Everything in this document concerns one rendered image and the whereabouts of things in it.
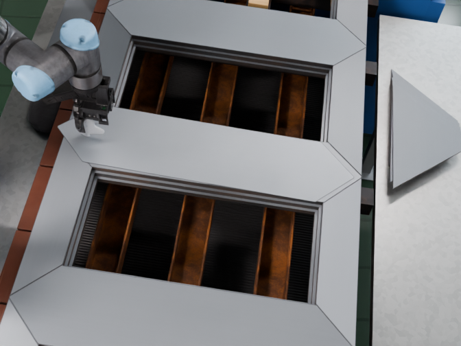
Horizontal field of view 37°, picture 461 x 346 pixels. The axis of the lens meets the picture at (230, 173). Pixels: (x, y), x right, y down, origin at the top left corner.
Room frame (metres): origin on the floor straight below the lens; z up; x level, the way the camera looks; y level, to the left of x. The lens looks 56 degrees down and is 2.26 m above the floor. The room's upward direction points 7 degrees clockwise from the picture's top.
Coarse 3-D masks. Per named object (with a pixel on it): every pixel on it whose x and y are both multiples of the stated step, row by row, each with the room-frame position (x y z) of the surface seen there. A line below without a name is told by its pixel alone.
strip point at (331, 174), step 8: (320, 144) 1.06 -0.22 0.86; (320, 152) 1.04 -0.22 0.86; (328, 152) 1.04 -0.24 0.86; (320, 160) 1.02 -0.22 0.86; (328, 160) 1.02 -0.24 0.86; (336, 160) 1.02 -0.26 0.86; (320, 168) 0.99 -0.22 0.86; (328, 168) 0.99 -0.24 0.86; (336, 168) 1.00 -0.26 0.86; (344, 168) 1.00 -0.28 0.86; (320, 176) 0.97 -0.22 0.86; (328, 176) 0.97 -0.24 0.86; (336, 176) 0.97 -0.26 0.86; (344, 176) 0.98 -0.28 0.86; (352, 176) 0.98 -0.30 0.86; (320, 184) 0.94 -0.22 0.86; (328, 184) 0.95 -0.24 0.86; (336, 184) 0.95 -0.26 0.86; (320, 192) 0.92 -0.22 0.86; (328, 192) 0.92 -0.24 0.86
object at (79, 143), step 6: (72, 120) 1.04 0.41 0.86; (72, 126) 1.02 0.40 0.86; (72, 132) 1.00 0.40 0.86; (78, 132) 1.00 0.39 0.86; (66, 138) 0.98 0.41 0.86; (72, 138) 0.98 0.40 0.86; (78, 138) 0.99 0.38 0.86; (84, 138) 0.99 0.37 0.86; (90, 138) 0.99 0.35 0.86; (72, 144) 0.97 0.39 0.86; (78, 144) 0.97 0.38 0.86; (84, 144) 0.97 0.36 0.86; (78, 150) 0.95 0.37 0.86; (84, 150) 0.95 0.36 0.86; (78, 156) 0.93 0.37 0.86; (84, 156) 0.94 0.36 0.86
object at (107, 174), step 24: (336, 0) 1.62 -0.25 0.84; (144, 48) 1.34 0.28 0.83; (168, 48) 1.35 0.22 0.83; (192, 48) 1.35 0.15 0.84; (216, 48) 1.35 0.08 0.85; (288, 72) 1.33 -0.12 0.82; (312, 72) 1.33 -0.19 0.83; (120, 96) 1.16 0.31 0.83; (96, 168) 0.91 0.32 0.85; (120, 168) 0.92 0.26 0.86; (192, 192) 0.89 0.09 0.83; (216, 192) 0.89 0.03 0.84; (240, 192) 0.90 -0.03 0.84; (336, 192) 0.93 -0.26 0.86; (72, 240) 0.72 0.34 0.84; (312, 240) 0.80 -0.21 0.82; (72, 264) 0.66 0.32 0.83; (312, 264) 0.74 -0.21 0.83; (312, 288) 0.68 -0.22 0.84
